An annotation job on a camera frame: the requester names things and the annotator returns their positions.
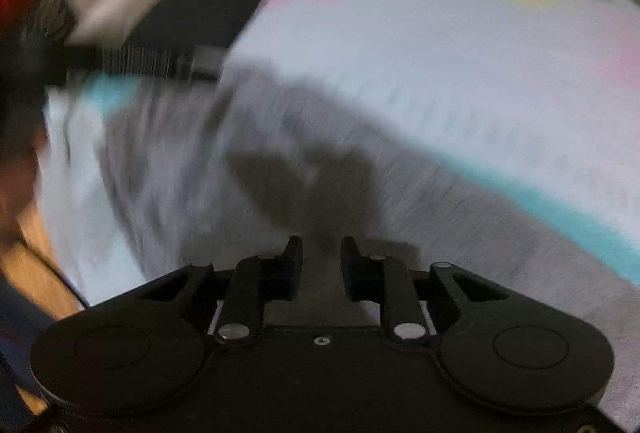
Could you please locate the dark navy cloth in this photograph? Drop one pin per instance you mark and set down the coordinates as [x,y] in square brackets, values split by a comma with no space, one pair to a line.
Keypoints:
[200,13]

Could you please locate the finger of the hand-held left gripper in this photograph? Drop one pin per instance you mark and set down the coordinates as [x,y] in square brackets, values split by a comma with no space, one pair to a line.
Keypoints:
[145,63]

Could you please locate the pastel printed blanket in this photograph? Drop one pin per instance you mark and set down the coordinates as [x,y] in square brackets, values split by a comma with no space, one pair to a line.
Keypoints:
[400,63]

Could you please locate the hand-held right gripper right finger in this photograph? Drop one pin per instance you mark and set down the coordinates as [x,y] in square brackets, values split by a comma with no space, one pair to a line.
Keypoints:
[350,263]

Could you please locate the grey speckled pants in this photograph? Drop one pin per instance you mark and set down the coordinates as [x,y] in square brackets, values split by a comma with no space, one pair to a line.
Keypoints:
[175,173]

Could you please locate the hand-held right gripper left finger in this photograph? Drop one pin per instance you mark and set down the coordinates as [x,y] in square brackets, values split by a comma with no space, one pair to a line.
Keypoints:
[296,263]

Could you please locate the dark blue clothing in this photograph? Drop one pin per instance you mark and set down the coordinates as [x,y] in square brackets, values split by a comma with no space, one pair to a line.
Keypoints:
[20,338]

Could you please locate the person's left forearm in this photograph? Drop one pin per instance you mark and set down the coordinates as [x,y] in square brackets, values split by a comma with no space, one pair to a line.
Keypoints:
[17,193]

